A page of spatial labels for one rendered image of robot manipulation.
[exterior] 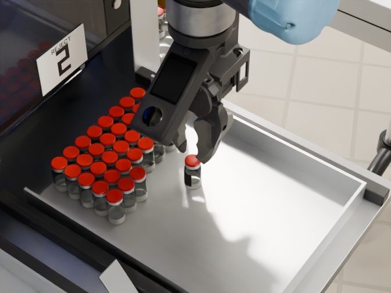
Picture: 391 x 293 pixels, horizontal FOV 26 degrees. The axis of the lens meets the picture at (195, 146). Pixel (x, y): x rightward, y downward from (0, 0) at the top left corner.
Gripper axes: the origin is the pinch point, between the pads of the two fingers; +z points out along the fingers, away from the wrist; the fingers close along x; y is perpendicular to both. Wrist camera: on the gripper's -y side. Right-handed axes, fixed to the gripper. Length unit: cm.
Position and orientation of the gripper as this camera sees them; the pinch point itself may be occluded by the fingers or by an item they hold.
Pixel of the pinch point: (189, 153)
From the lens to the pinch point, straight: 105.3
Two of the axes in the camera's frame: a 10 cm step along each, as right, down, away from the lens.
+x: -8.1, -4.3, 4.0
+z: 0.0, 6.8, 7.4
